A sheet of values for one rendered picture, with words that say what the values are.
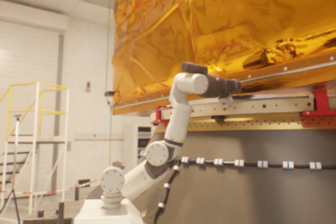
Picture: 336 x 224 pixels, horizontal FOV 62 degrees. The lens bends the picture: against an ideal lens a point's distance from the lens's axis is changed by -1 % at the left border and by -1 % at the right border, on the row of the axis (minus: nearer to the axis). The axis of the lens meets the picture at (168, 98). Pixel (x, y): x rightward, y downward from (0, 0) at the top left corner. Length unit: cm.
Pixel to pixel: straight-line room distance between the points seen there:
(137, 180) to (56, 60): 802
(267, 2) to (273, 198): 67
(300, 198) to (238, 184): 20
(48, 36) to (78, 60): 108
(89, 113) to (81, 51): 195
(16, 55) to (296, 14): 812
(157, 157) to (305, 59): 58
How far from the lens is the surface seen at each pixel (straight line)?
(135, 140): 871
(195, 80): 92
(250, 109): 110
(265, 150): 107
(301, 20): 101
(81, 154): 895
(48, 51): 890
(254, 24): 113
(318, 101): 108
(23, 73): 863
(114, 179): 81
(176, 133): 95
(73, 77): 902
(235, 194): 104
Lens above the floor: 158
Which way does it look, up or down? 8 degrees up
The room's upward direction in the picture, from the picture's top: straight up
